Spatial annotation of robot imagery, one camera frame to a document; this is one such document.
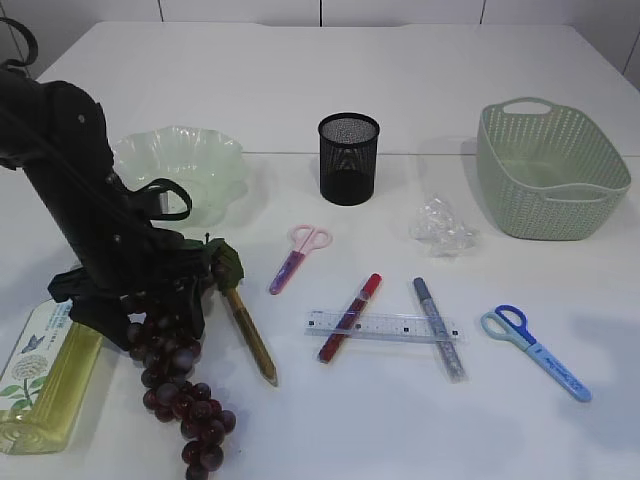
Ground green wavy glass plate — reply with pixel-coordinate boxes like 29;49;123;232
112;125;249;230

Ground silver glitter marker pen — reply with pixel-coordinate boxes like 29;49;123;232
413;277;467;383

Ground green tea plastic bottle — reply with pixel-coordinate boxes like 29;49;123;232
1;300;103;455

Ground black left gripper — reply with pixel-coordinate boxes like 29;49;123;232
48;227;213;351

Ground gold glitter marker pen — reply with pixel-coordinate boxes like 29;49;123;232
223;288;278;387

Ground red marker pen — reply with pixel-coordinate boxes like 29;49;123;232
318;273;382;364

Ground purple artificial grape bunch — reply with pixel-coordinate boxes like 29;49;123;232
127;238;244;479

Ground pink purple small scissors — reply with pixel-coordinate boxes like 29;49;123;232
268;224;333;295

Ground green woven plastic basket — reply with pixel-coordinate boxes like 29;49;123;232
476;97;631;241

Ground clear plastic sheet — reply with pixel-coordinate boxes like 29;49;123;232
408;195;480;258

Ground clear plastic ruler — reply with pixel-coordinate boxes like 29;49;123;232
304;310;466;344

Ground black mesh pen holder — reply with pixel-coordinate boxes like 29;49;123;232
318;112;380;206

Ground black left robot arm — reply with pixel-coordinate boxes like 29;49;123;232
1;23;211;350

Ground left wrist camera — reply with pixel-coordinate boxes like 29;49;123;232
129;178;193;221

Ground blue scissors with cover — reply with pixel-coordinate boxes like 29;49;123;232
480;304;592;403

